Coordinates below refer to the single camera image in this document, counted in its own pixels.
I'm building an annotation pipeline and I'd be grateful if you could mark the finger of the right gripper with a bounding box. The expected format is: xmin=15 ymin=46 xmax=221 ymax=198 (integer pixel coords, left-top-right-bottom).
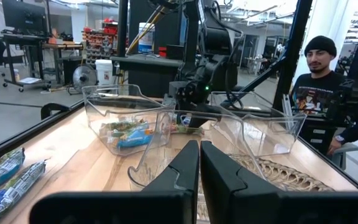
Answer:
xmin=197 ymin=105 xmax=219 ymax=125
xmin=187 ymin=108 xmax=207 ymax=129

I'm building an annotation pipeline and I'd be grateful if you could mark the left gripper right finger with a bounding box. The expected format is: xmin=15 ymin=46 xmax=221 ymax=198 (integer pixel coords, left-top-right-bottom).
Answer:
xmin=200 ymin=140 xmax=358 ymax=224

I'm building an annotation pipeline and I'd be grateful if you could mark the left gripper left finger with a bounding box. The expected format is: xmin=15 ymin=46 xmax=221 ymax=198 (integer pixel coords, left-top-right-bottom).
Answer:
xmin=29 ymin=139 xmax=200 ymax=224

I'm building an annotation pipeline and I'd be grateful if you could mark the blue white granola bar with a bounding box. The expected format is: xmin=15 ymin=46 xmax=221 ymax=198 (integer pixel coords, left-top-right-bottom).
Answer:
xmin=0 ymin=159 xmax=48 ymax=224

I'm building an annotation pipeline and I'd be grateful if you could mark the round woven placemat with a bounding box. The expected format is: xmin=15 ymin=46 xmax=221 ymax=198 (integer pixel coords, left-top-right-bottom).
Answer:
xmin=196 ymin=154 xmax=335 ymax=224

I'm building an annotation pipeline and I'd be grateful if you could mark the clear plastic bin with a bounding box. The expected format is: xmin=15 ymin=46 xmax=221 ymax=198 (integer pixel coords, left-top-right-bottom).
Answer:
xmin=209 ymin=91 xmax=308 ymax=157
xmin=81 ymin=83 xmax=176 ymax=156
xmin=127 ymin=109 xmax=291 ymax=192

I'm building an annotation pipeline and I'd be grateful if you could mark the grey metal cart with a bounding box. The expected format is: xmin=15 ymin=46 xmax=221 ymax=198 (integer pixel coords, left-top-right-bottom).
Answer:
xmin=111 ymin=55 xmax=186 ymax=98

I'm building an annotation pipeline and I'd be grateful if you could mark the white blue wipes tub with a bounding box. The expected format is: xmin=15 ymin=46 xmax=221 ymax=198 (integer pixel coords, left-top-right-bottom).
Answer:
xmin=137 ymin=22 xmax=155 ymax=54

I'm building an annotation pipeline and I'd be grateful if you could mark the black drawer cabinet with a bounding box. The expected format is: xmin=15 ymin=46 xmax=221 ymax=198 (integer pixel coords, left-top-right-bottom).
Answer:
xmin=300 ymin=116 xmax=338 ymax=156

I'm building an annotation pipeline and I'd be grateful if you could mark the black vertical pole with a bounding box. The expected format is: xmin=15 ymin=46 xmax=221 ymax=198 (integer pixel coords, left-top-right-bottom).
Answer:
xmin=116 ymin=0 xmax=129 ymax=58

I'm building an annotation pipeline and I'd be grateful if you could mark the white plastic bucket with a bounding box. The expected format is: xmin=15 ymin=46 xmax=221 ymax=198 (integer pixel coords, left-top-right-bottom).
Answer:
xmin=94 ymin=58 xmax=114 ymax=86

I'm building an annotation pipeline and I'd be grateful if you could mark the grey office chair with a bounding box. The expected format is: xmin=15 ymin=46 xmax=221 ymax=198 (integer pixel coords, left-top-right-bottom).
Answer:
xmin=331 ymin=142 xmax=358 ymax=171

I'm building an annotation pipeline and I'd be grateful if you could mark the red parts bin shelf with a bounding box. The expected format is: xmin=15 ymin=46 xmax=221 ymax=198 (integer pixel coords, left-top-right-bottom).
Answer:
xmin=81 ymin=17 xmax=119 ymax=68

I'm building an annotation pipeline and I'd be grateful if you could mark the grey floor fan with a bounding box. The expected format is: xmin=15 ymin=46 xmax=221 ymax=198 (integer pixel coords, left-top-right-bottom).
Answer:
xmin=72 ymin=64 xmax=99 ymax=94

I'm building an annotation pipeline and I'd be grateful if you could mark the person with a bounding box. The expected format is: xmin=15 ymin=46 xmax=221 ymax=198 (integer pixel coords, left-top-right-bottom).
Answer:
xmin=290 ymin=35 xmax=358 ymax=156

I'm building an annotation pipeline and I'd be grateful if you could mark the wooden workbench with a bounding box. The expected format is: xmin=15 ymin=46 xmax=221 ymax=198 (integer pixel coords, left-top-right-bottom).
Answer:
xmin=42 ymin=42 xmax=84 ymax=85

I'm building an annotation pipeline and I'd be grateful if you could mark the black table clamp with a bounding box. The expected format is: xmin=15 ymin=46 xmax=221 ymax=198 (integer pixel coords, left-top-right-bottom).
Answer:
xmin=40 ymin=102 xmax=71 ymax=121

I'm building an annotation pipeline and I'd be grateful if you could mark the black standing desk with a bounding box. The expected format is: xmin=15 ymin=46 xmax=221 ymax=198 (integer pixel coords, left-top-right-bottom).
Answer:
xmin=2 ymin=32 xmax=53 ymax=93

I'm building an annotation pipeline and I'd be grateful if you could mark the black computer monitor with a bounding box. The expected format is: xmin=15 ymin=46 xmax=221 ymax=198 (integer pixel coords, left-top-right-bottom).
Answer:
xmin=1 ymin=0 xmax=48 ymax=35

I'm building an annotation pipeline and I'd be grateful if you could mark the yellow cable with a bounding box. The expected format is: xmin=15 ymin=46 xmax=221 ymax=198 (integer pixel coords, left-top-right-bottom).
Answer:
xmin=126 ymin=6 xmax=167 ymax=55

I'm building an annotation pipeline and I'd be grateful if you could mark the silver aluminium bracket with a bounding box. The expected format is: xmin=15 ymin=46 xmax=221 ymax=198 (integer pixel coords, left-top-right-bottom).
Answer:
xmin=281 ymin=93 xmax=293 ymax=119

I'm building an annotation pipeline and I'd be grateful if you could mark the black aluminium table frame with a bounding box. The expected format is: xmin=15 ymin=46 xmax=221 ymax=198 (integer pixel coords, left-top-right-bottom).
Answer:
xmin=0 ymin=0 xmax=358 ymax=192

